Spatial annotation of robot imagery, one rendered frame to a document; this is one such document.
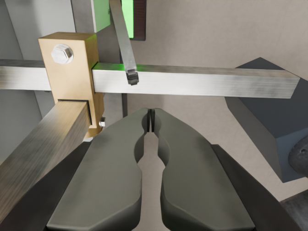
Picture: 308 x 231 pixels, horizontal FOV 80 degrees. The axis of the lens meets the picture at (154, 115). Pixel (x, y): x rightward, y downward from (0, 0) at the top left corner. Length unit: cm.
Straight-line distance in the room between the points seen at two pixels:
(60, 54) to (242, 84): 22
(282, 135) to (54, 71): 66
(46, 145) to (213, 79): 20
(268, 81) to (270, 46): 100
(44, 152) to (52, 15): 36
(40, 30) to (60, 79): 27
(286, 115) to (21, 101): 81
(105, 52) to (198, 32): 78
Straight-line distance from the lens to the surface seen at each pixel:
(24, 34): 53
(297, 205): 70
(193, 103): 124
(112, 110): 43
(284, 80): 29
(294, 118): 79
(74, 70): 24
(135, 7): 36
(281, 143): 75
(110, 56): 38
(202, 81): 24
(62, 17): 48
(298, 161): 78
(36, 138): 20
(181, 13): 108
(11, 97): 51
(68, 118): 22
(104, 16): 33
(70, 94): 25
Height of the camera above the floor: 106
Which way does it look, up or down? 58 degrees down
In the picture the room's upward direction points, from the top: 178 degrees clockwise
